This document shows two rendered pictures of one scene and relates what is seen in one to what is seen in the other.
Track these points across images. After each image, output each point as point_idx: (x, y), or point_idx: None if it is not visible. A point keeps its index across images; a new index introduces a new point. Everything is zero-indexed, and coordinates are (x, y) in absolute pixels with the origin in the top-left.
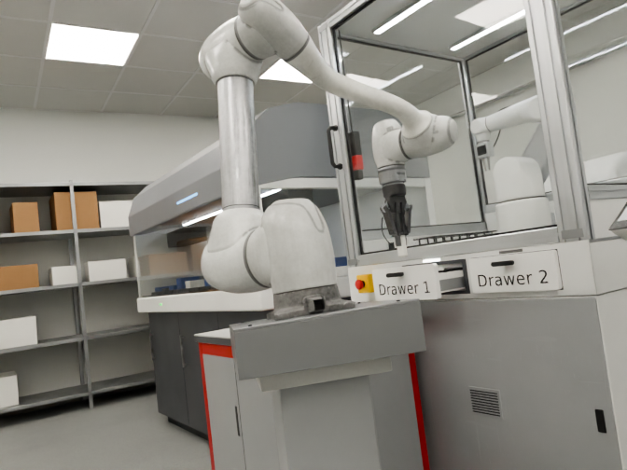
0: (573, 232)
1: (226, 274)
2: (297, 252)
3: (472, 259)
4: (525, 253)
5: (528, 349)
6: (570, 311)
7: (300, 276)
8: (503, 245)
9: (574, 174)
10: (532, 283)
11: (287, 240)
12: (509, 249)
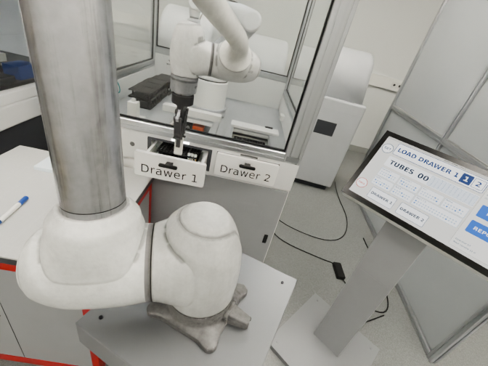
0: (293, 160)
1: (102, 307)
2: (231, 285)
3: (220, 154)
4: (261, 163)
5: (239, 206)
6: (271, 195)
7: (226, 301)
8: (245, 152)
9: (310, 129)
10: (258, 179)
11: (226, 279)
12: (249, 155)
